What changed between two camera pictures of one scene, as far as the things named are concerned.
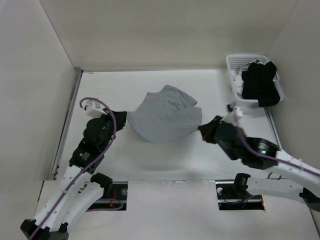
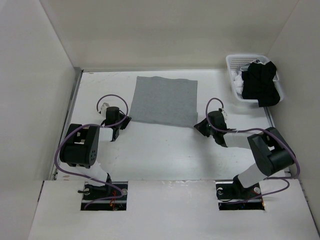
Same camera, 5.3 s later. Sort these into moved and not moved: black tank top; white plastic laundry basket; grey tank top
Moved: grey tank top
Not moved: white plastic laundry basket; black tank top
